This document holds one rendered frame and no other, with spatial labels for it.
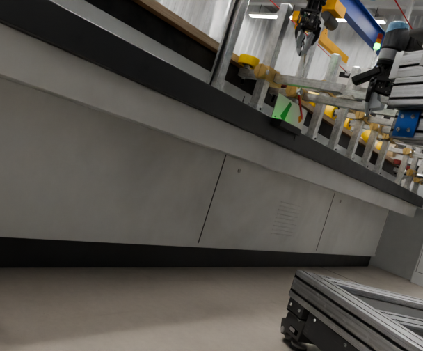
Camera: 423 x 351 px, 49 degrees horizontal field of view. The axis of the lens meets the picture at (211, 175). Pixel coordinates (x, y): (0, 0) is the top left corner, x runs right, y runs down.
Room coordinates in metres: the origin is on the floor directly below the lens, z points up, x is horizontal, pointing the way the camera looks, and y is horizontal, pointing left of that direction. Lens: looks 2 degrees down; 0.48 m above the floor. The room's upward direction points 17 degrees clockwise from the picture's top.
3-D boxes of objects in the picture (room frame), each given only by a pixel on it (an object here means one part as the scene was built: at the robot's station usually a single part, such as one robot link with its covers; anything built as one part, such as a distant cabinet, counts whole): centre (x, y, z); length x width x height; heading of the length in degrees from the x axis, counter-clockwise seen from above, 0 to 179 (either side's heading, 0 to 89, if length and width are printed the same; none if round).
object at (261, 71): (1.75, -0.09, 0.84); 0.13 x 0.06 x 0.05; 143
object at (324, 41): (6.97, -0.96, 2.65); 1.70 x 0.09 x 0.32; 141
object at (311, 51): (1.94, -0.23, 0.93); 0.03 x 0.03 x 0.48; 53
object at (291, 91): (1.96, -0.24, 0.85); 0.13 x 0.06 x 0.05; 143
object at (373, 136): (2.74, -0.83, 0.88); 0.03 x 0.03 x 0.48; 53
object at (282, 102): (1.90, -0.23, 0.75); 0.26 x 0.01 x 0.10; 143
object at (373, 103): (1.76, -0.50, 0.86); 0.06 x 0.03 x 0.09; 53
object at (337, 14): (6.97, -0.96, 2.95); 0.34 x 0.26 x 0.49; 141
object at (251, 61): (1.84, -0.01, 0.85); 0.08 x 0.08 x 0.11
